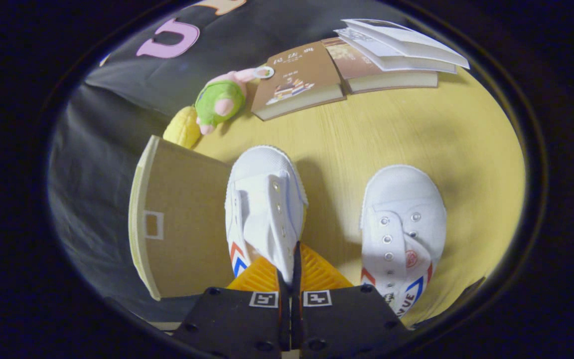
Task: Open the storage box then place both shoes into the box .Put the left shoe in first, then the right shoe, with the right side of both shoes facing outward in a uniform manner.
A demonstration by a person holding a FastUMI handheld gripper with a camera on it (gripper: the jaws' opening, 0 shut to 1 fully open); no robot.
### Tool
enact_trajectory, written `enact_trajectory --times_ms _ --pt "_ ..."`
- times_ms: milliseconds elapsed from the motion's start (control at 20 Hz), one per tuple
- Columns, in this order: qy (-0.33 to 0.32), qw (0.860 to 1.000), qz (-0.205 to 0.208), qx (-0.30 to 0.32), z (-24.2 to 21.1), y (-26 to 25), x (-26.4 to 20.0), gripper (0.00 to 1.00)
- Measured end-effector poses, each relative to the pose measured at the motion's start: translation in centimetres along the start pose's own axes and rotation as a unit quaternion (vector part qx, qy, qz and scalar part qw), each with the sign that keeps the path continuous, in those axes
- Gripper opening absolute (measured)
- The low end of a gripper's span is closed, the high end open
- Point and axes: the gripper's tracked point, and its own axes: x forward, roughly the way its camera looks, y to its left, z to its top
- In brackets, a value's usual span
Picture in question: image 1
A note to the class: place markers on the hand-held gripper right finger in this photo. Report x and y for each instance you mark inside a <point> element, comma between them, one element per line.
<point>352,324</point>

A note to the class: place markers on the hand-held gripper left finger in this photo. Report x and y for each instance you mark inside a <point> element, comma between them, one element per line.
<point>232,324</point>

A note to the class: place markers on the brown cardboard storage box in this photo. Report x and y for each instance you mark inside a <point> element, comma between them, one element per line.
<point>187,224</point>

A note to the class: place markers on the white canvas shoe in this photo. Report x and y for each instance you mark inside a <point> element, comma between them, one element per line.
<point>401,214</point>
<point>264,199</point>

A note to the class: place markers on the yellow plush toy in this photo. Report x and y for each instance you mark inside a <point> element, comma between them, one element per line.
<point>182,129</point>

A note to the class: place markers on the black backdrop cloth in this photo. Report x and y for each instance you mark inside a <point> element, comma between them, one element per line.
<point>97,174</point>

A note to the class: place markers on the pink and green plush toy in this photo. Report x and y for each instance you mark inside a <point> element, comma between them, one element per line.
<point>217,99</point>

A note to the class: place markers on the brown book with illustrated cover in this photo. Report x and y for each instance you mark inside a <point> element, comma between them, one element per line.
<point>294,75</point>

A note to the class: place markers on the thick brown book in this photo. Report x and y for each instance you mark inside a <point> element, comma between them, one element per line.
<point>366,65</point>

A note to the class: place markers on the white thin book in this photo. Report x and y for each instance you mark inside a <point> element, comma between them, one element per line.
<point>416,42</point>

